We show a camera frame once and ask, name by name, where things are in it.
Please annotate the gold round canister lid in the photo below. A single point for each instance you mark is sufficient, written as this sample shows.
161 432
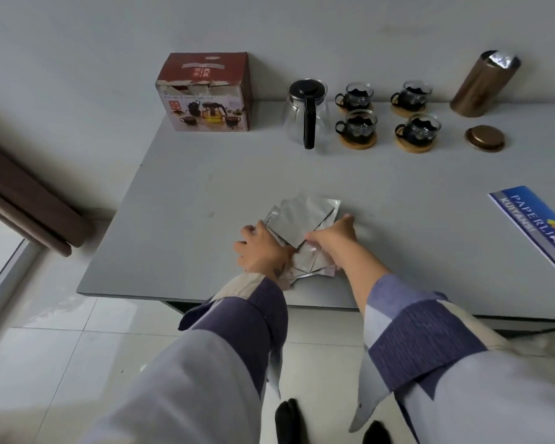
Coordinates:
484 138

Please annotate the red cardboard tea set box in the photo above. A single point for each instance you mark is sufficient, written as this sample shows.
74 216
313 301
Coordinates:
199 92

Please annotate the person's left fingers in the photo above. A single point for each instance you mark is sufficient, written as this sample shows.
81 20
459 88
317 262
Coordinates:
254 229

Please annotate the white window frame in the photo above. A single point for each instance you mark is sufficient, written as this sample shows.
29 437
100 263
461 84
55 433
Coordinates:
7 277

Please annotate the person's right foot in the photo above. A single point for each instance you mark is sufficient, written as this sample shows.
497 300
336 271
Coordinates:
376 434

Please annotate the person's left forearm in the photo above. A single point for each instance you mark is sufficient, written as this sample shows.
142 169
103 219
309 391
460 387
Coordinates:
231 332

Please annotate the gold metal canister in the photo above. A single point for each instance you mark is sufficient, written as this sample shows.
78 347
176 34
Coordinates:
476 90

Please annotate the glass cup with black holder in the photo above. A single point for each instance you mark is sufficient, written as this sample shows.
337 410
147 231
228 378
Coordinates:
421 129
357 97
414 96
360 125

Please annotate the person's right hand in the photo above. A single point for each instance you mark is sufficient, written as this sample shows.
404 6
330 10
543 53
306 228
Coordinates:
340 240

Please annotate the glass teapot with black lid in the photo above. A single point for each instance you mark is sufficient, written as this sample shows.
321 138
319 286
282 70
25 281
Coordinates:
308 113

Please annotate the person's left foot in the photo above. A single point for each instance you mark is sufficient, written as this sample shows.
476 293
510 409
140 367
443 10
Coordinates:
289 423

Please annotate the brown curtain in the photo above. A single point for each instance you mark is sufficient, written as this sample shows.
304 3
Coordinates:
23 198

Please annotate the person's foot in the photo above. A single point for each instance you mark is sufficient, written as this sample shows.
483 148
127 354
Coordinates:
376 434
289 423

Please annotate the pile of silver foil packets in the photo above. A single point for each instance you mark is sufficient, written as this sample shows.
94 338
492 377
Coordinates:
300 219

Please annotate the blue receipt booklet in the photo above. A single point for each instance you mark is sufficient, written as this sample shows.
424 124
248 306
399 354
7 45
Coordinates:
532 221

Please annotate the person's left hand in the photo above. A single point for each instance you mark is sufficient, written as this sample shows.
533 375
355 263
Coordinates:
261 252

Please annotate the person's right forearm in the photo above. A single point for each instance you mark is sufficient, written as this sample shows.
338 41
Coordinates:
421 346

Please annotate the person's right thumb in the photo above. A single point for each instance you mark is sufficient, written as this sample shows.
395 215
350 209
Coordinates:
315 236

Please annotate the silver foil bag in canister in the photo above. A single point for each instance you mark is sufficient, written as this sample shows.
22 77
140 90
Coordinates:
502 60

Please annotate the round wooden coaster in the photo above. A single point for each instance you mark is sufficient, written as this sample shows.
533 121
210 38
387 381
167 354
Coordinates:
414 147
367 109
358 144
404 111

